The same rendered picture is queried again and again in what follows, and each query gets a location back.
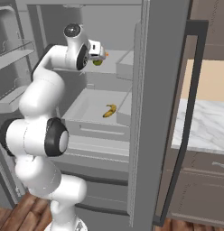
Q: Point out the yellow banana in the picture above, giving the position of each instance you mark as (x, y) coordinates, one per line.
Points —
(109, 111)

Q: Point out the grey fridge drawer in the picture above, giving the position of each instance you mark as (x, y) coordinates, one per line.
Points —
(92, 120)

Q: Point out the small orange item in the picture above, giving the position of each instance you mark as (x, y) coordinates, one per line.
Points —
(107, 54)

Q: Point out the grey freezer drawer front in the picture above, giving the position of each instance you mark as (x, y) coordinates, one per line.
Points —
(107, 192)

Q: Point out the green pear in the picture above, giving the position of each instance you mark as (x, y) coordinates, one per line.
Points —
(98, 62)

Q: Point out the brown wall cupboard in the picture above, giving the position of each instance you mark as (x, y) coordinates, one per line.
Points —
(211, 30)

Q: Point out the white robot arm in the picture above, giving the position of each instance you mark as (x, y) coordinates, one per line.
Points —
(38, 99)

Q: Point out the grey fridge door with shelves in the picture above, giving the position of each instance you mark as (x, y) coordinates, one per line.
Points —
(8, 60)

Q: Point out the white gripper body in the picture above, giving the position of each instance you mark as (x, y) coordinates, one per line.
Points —
(102, 53)

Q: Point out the brown base cupboard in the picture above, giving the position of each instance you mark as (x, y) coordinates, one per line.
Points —
(201, 186)

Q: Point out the grey fridge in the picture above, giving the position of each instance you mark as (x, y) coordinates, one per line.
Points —
(113, 27)

